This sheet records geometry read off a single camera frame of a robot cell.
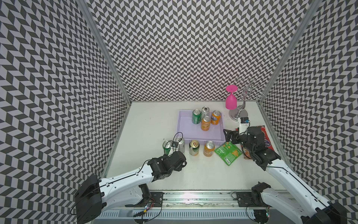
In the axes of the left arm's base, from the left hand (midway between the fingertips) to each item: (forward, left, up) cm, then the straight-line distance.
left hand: (175, 159), depth 81 cm
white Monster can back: (+32, -20, +5) cm, 38 cm away
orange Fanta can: (+29, -27, +3) cm, 40 cm away
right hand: (+12, -32, +11) cm, 36 cm away
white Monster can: (+7, -4, +6) cm, 10 cm away
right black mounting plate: (-19, -37, -7) cm, 42 cm away
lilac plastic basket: (+23, -9, -6) cm, 26 cm away
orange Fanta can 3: (+6, -20, +2) cm, 21 cm away
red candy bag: (+12, -60, -3) cm, 62 cm away
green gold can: (+7, -11, +3) cm, 13 cm away
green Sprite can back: (+31, -14, +2) cm, 34 cm away
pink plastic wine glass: (+37, -38, +11) cm, 54 cm away
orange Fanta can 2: (+25, -20, +2) cm, 32 cm away
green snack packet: (+6, -34, -4) cm, 34 cm away
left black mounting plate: (-20, +10, -3) cm, 22 cm away
